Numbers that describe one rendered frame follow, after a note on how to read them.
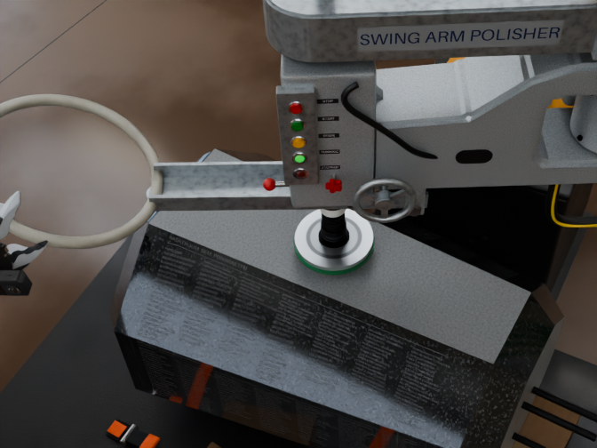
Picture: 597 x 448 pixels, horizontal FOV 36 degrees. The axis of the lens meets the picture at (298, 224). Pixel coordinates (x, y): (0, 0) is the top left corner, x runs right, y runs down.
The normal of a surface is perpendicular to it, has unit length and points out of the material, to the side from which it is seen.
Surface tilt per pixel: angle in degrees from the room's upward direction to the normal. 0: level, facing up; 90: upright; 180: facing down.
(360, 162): 90
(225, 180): 2
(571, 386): 0
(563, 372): 0
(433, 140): 90
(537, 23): 90
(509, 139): 90
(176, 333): 45
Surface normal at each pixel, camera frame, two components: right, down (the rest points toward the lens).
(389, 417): -0.37, 0.04
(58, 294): -0.05, -0.64
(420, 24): 0.00, 0.77
